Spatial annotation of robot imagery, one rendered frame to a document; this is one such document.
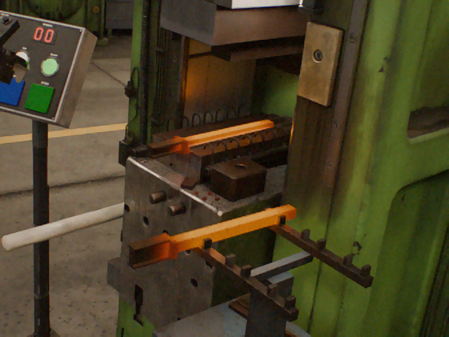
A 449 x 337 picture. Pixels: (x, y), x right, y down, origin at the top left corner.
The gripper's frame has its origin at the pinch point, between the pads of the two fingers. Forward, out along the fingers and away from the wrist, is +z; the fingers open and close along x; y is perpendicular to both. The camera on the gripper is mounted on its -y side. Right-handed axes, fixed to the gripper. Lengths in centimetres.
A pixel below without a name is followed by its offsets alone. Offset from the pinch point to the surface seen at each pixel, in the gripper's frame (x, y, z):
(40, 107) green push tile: 1.5, 8.5, 9.9
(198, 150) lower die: 51, 10, 8
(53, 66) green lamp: 1.2, -3.6, 10.3
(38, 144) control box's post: -8.2, 17.5, 29.4
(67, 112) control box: 7.1, 7.5, 15.2
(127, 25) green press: -229, -145, 456
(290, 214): 81, 20, -4
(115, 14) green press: -238, -150, 442
